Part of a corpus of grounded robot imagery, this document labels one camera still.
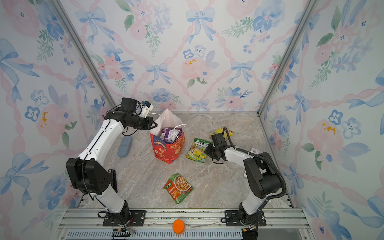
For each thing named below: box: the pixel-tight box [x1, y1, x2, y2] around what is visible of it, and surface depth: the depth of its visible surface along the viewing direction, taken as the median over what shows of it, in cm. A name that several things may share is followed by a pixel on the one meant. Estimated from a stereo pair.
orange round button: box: [172, 219, 185, 234], surface depth 66 cm
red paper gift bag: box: [150, 108, 187, 164], surface depth 86 cm
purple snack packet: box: [160, 128, 183, 144], surface depth 87 cm
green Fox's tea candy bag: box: [186, 137, 213, 163], surface depth 97 cm
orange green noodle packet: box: [163, 173, 194, 204], surface depth 85 cm
